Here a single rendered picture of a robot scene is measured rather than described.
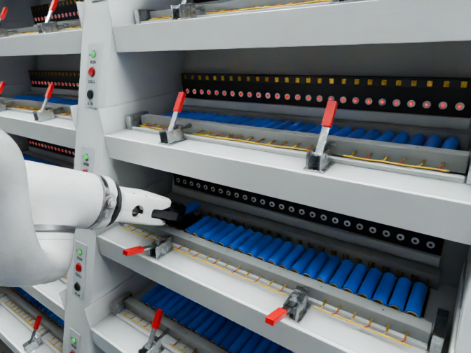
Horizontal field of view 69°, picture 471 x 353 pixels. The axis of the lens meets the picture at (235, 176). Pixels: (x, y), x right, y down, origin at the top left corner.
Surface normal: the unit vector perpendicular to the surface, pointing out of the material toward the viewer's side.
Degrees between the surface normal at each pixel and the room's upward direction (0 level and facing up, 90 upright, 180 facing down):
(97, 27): 90
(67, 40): 108
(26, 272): 121
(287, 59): 90
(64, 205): 78
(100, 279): 90
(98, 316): 90
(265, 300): 18
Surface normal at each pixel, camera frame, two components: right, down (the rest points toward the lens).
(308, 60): -0.57, 0.04
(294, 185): -0.58, 0.34
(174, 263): -0.06, -0.92
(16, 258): 0.43, 0.56
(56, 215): 0.77, -0.08
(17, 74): 0.81, 0.18
